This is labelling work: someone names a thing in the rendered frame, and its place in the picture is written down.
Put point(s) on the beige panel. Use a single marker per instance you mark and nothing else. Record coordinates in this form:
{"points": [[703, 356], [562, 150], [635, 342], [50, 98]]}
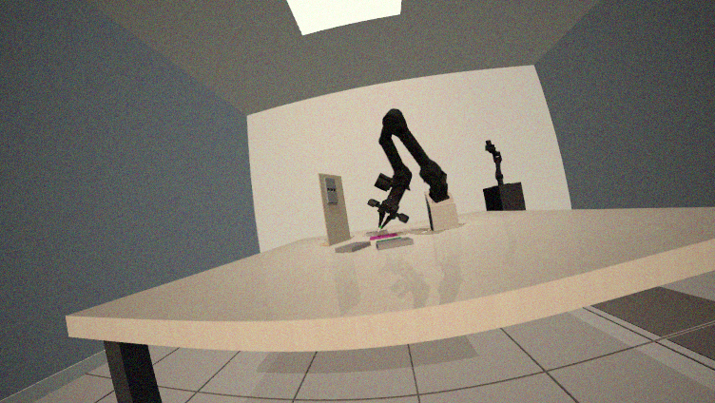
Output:
{"points": [[334, 209]]}

